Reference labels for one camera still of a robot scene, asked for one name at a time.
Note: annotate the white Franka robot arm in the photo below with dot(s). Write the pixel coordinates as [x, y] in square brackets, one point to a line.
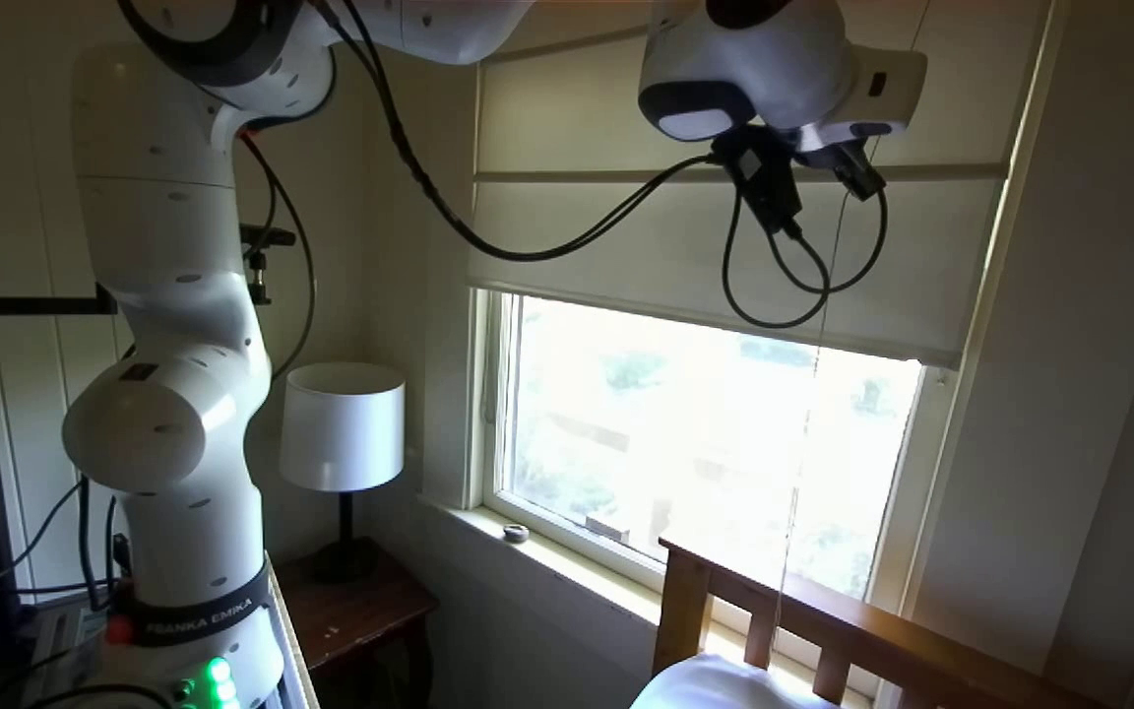
[175, 419]

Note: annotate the beige roman blind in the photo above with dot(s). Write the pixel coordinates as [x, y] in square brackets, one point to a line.
[618, 220]

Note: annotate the robot mounting cart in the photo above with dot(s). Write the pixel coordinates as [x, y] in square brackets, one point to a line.
[30, 663]

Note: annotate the white shade table lamp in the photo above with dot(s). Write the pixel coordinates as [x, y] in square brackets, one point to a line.
[343, 434]

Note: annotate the white window frame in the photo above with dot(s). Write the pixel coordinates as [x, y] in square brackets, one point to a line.
[482, 419]

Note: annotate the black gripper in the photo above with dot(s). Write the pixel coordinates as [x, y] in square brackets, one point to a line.
[855, 157]

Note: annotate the wooden bed headboard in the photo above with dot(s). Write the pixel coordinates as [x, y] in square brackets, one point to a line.
[679, 613]

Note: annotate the small object on windowsill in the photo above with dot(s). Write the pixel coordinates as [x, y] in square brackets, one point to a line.
[515, 533]

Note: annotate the white pillow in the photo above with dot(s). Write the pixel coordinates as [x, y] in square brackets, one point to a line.
[727, 686]

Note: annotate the black camera on stand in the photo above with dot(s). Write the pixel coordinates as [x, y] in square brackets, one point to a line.
[267, 239]

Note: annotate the dark wooden nightstand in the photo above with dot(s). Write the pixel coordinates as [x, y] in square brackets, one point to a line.
[355, 613]

